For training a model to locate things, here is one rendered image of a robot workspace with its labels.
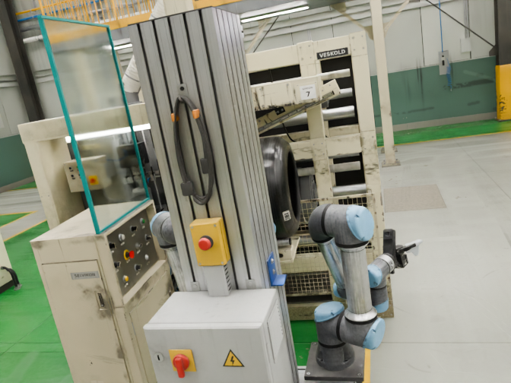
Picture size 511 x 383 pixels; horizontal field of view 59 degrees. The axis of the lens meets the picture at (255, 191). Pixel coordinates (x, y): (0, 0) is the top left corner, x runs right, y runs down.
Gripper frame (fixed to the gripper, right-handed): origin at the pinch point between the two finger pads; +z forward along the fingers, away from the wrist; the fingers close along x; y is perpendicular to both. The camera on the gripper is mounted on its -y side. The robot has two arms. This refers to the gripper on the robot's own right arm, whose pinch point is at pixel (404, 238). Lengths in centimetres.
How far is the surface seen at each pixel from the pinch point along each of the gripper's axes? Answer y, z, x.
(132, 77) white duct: -112, 2, -157
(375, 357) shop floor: 99, 49, -63
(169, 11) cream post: -134, -1, -102
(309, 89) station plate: -75, 53, -64
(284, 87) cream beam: -80, 46, -77
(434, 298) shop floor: 100, 134, -56
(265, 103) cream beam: -74, 40, -89
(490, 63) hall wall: -46, 971, -196
